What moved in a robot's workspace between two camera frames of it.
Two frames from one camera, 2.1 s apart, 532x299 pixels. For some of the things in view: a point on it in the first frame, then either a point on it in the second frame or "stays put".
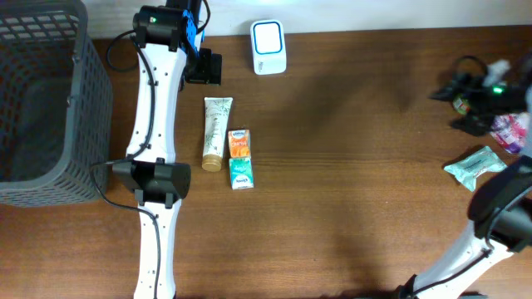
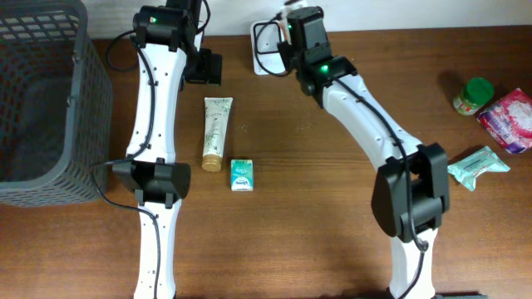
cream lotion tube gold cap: [216, 115] stays put
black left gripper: [212, 69] stays put
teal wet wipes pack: [467, 169] stays put
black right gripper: [474, 106] to [285, 51]
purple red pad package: [509, 130] stays put
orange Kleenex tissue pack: [239, 143] to [284, 30]
